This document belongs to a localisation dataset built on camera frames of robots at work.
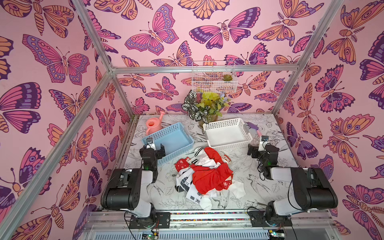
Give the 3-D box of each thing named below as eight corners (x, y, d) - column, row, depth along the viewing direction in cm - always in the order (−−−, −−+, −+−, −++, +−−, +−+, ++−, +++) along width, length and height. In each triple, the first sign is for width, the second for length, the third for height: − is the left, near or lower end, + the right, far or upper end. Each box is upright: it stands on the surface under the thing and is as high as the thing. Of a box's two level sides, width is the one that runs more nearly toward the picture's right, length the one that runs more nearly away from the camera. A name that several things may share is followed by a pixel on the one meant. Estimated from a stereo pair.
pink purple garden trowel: (260, 136, 109) (261, 134, 107) (246, 124, 116) (247, 122, 115) (263, 134, 110) (264, 132, 108) (249, 122, 118) (250, 120, 116)
